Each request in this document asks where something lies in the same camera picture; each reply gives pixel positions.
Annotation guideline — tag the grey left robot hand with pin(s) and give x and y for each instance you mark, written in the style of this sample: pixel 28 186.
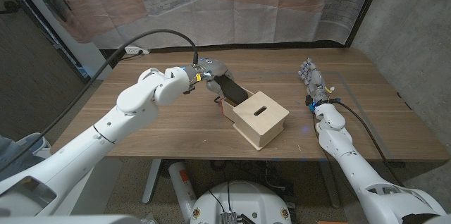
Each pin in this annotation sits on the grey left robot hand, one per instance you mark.
pixel 211 69

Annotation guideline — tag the wooden box with slot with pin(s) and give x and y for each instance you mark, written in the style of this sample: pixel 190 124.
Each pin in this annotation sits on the wooden box with slot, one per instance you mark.
pixel 260 122

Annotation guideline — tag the wooden drawer with red front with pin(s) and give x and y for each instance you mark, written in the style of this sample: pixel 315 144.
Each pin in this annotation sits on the wooden drawer with red front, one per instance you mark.
pixel 229 109

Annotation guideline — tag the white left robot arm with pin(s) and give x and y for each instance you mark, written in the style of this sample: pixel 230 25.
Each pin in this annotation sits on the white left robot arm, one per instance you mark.
pixel 134 104

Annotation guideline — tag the grey table leg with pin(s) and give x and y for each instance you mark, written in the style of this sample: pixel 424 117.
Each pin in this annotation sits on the grey table leg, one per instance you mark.
pixel 329 185
pixel 151 181

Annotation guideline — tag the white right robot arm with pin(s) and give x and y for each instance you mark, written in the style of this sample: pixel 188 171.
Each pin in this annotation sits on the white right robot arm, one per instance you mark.
pixel 352 171

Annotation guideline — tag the printed room backdrop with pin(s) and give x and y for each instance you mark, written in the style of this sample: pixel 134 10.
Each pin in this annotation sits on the printed room backdrop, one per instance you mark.
pixel 246 16

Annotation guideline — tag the white sneaker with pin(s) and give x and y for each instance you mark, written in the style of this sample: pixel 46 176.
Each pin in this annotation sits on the white sneaker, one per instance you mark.
pixel 35 141

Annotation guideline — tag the person's leg in jeans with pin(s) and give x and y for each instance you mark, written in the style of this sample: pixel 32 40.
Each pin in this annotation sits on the person's leg in jeans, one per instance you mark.
pixel 14 160

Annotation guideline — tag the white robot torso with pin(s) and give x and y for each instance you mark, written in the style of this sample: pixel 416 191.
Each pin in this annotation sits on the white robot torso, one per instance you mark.
pixel 243 199

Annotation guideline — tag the black backdrop frame pole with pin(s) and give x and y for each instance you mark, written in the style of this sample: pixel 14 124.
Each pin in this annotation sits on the black backdrop frame pole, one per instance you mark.
pixel 366 7
pixel 51 30

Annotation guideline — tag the dark grey glasses case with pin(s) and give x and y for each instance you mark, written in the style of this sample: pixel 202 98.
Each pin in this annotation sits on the dark grey glasses case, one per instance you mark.
pixel 232 90

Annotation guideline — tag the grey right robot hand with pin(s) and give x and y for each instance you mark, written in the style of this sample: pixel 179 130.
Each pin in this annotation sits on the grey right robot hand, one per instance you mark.
pixel 315 81

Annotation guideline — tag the white power strip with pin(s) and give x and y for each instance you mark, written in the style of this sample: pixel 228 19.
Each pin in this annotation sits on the white power strip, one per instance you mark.
pixel 132 50

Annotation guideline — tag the white cylinder with orange label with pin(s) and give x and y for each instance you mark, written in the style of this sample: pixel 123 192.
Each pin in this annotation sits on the white cylinder with orange label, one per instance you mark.
pixel 181 188

